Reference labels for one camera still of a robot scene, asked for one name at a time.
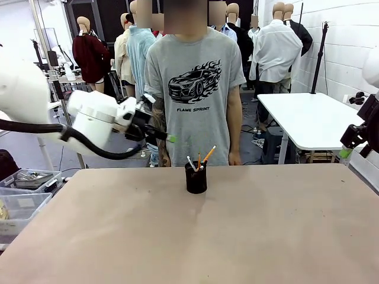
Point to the person's tattooed right forearm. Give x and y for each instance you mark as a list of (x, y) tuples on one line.
[(161, 124)]

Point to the large white table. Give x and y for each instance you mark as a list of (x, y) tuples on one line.
[(308, 118)]

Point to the empty clear plastic bin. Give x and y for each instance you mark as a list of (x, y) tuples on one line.
[(26, 213)]

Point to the mannequin in white shirt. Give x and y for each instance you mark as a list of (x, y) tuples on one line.
[(275, 50)]

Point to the wooden pallet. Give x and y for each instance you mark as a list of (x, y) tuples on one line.
[(319, 156)]

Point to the yellow pencil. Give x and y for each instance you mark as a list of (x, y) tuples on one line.
[(209, 154)]

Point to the mannequin in blue shirt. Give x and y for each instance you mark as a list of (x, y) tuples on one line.
[(228, 31)]

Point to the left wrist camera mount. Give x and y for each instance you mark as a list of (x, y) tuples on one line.
[(146, 100)]

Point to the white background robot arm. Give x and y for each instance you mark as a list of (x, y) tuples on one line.
[(70, 71)]

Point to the person's left forearm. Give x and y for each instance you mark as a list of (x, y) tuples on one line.
[(234, 118)]

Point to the person's right hand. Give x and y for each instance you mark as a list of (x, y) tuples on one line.
[(165, 159)]

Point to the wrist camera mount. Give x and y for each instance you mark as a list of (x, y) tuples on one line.
[(146, 100), (358, 97)]

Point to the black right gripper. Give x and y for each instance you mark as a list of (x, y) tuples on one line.
[(371, 118)]

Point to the mannequin in red jacket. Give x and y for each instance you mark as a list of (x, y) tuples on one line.
[(158, 32)]

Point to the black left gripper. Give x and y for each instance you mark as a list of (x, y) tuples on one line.
[(137, 125)]

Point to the black mesh pen holder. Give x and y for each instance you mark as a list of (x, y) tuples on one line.
[(196, 183)]

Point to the black pen with blue cap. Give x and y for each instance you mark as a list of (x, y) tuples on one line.
[(191, 164)]

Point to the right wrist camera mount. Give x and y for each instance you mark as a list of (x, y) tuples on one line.
[(358, 97)]

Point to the orange pencil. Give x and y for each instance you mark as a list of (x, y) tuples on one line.
[(199, 159)]

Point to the person in grey t-shirt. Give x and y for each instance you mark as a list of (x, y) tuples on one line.
[(195, 124)]

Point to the black bag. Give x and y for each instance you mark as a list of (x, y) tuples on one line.
[(7, 164)]

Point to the black tripod stand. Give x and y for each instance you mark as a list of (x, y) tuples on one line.
[(319, 59)]

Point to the clear bin with metal parts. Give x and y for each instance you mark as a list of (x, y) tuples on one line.
[(29, 189)]

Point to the mannequin in black suit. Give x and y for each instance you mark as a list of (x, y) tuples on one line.
[(303, 35)]

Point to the slanted metal pole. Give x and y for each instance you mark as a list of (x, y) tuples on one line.
[(82, 161)]

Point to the mannequin in cream jacket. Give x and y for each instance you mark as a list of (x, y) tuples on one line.
[(121, 59)]

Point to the mannequin in maroon sweater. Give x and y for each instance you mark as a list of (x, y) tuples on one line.
[(89, 59)]

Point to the dark step stool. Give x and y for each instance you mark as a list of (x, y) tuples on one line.
[(275, 142)]

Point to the person's left hand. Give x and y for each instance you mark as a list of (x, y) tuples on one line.
[(235, 159)]

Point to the mannequin in black jacket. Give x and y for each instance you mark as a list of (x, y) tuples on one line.
[(244, 47)]

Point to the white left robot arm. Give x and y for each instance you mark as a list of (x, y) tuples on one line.
[(91, 112)]

